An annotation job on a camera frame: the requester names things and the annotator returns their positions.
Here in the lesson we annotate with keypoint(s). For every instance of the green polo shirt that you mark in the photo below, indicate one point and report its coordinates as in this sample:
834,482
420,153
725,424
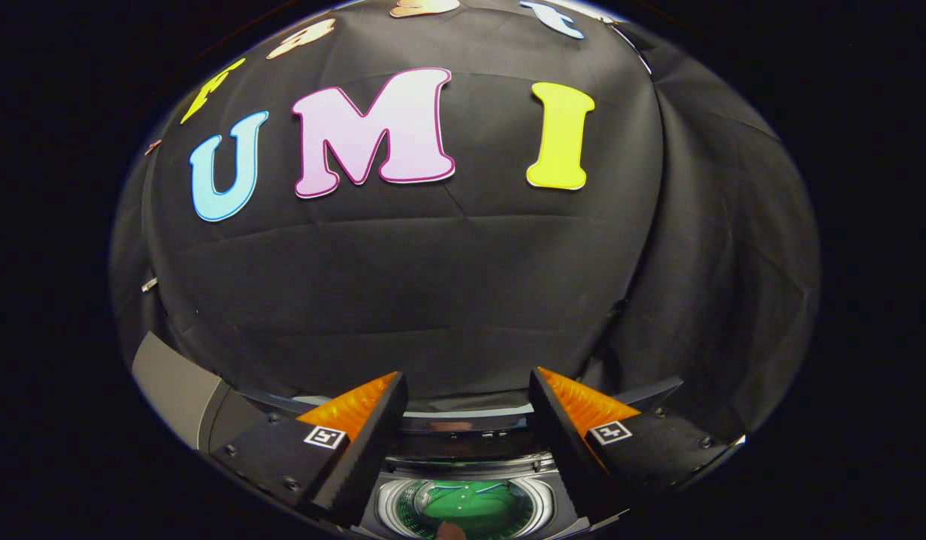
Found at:
478,502

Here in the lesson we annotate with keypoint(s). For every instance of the small silver clip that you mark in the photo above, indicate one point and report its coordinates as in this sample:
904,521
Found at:
149,284

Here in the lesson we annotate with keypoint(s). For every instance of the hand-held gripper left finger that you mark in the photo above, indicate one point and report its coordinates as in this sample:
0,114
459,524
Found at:
373,442

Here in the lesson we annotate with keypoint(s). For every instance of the small reddish clip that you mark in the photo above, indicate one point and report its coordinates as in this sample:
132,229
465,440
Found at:
153,146

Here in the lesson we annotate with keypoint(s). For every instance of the black backdrop cloth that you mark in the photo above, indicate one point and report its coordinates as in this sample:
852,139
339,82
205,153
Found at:
433,285

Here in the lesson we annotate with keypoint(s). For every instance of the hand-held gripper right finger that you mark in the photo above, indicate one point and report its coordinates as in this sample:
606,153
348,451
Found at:
557,435

